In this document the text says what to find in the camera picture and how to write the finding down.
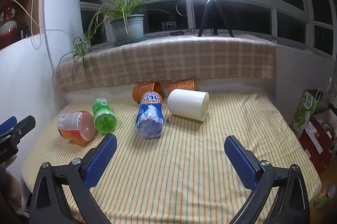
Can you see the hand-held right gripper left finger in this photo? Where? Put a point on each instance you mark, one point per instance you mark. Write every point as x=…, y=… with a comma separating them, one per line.
x=101, y=161

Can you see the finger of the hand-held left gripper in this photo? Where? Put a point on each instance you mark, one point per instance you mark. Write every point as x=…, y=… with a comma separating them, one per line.
x=25, y=124
x=8, y=124

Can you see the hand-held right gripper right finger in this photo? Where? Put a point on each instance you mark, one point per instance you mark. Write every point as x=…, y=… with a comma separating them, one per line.
x=241, y=163

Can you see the white cup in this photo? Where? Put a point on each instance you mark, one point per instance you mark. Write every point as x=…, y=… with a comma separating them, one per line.
x=187, y=105

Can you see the orange cup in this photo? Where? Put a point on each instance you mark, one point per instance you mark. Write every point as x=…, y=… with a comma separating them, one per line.
x=146, y=91
x=181, y=85

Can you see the beige fuzzy cloth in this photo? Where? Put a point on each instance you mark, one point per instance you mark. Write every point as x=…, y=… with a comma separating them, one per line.
x=12, y=189

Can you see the green plastic bottle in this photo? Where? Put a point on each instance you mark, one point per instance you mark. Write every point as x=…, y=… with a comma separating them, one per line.
x=104, y=117

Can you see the orange plastic bottle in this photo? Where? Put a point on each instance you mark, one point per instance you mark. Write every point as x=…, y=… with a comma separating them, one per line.
x=75, y=126

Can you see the blue label plastic bottle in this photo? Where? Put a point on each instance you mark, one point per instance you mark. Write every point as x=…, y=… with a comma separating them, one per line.
x=149, y=115

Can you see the striped yellow bedsheet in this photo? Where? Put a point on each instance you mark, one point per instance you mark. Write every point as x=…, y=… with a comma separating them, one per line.
x=171, y=174

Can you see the red cardboard box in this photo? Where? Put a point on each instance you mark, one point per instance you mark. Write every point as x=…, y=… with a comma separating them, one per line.
x=316, y=141

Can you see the green paper bag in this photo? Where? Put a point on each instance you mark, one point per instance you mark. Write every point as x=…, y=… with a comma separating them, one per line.
x=302, y=113

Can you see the green snack packet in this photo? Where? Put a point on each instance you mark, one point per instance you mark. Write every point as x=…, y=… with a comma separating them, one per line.
x=322, y=196

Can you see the red and white ornament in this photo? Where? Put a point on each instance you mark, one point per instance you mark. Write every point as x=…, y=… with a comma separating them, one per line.
x=8, y=23

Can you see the plaid beige blanket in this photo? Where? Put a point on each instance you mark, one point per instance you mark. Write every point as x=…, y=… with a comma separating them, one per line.
x=184, y=61

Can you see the potted spider plant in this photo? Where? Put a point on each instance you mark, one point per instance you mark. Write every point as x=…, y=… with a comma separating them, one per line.
x=127, y=26

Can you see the black power strip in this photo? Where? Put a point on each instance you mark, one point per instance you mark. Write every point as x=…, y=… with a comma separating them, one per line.
x=177, y=33

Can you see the white window frame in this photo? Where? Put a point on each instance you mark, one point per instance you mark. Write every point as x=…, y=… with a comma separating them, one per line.
x=273, y=3

